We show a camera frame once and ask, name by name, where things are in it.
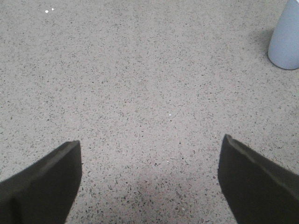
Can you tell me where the blue plastic cup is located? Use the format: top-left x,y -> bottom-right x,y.
268,0 -> 299,70

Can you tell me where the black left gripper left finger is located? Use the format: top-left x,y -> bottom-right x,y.
0,140 -> 82,224

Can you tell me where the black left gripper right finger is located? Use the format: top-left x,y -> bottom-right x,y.
218,134 -> 299,224

